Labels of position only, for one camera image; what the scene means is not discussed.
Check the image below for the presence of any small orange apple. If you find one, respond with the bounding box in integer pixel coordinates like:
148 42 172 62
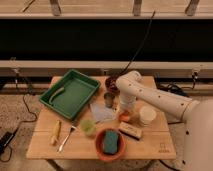
119 113 131 122

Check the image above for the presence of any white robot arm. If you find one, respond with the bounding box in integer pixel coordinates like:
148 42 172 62
116 71 213 171

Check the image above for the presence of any small metal cup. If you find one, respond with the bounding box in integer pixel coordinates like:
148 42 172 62
104 92 115 108

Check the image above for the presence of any green plastic cup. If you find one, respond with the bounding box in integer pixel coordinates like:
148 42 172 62
80 119 96 137

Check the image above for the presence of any white round container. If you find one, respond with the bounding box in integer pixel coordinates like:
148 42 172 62
139 106 157 125

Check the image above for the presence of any dark brown bowl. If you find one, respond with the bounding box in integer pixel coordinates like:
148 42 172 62
105 77 119 94

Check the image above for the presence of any wooden block eraser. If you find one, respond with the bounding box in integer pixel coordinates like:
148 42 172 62
119 122 142 139

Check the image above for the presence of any pale blue cloth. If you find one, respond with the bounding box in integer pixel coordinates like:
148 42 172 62
90 102 116 123

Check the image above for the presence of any orange bowl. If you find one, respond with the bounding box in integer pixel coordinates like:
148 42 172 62
95 128 126 162

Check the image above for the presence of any wooden folding table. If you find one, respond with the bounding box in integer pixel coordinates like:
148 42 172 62
26 75 178 161

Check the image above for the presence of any teal sponge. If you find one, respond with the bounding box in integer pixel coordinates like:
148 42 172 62
103 130 119 154

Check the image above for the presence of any green plastic tray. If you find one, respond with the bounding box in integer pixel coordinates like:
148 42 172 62
40 69 100 120

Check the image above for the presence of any green bean pod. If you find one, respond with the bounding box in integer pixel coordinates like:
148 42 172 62
49 87 65 105

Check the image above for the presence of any yellow banana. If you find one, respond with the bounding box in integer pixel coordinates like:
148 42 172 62
50 120 61 145

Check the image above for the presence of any black power adapter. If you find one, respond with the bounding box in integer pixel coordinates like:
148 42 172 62
0 132 14 155

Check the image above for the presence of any black cable to wall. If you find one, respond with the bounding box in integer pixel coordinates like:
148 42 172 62
113 10 157 79

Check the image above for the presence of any black floor cable left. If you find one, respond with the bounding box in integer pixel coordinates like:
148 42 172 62
0 71 39 163

